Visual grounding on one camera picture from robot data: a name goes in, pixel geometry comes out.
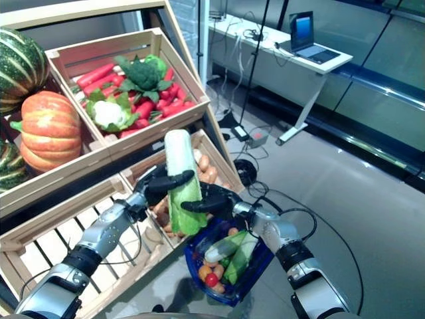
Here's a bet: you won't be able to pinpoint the white cauliflower green leaves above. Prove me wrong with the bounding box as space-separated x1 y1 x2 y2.
84 89 140 133

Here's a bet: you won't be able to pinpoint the wooden potato crate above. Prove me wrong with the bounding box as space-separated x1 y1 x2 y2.
119 128 246 250

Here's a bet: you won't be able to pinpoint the black router with antennas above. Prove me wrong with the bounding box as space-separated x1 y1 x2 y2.
209 0 227 21

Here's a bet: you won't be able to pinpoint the wooden carrot crate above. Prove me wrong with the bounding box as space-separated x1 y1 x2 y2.
44 27 211 152

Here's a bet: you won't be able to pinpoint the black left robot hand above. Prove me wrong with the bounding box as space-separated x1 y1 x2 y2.
132 162 197 207

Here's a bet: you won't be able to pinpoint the blue plastic shopping basket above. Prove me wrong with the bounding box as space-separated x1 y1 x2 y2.
183 215 276 308

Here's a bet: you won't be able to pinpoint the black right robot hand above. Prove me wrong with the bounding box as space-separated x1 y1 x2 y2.
181 181 243 222

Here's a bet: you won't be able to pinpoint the wide slatted wooden crate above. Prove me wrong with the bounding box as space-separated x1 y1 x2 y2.
0 175 190 319

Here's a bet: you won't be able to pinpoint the wooden pumpkin crate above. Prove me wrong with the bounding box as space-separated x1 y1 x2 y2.
0 74 112 217

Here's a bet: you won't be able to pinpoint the black power adapter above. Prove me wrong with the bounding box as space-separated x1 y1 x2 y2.
230 125 249 140

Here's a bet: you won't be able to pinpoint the white hanging cable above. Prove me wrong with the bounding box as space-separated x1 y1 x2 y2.
232 33 247 78

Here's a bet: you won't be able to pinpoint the dark green broccoli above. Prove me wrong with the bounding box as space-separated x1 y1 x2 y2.
114 54 173 102

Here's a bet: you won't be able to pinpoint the wooden display shelf frame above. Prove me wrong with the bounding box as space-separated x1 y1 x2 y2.
0 0 246 319

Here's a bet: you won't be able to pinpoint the black tripod stand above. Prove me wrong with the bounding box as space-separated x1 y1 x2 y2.
238 0 270 129
197 0 204 57

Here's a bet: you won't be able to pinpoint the red carrot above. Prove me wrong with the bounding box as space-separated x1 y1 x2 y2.
134 100 155 120
82 74 126 97
76 62 116 86

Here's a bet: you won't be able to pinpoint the light green round cabbage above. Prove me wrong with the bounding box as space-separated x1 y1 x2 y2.
144 54 168 77

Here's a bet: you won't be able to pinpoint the small orange pumpkin green stem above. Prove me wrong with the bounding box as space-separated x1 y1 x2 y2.
9 91 83 173

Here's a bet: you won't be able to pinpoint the green striped pumpkin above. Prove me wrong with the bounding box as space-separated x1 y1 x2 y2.
0 28 50 116
0 138 29 193

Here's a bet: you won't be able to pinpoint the grey box red button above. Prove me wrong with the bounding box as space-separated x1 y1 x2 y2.
247 131 269 149

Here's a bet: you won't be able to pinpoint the long black floor cable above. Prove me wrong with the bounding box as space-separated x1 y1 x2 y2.
247 181 365 319

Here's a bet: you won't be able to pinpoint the white desk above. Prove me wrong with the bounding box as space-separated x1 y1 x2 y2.
208 18 353 146

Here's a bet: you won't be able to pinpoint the black cable coil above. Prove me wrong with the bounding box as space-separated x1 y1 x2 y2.
233 158 258 185

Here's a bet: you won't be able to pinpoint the open grey laptop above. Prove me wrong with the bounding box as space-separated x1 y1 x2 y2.
288 11 342 64

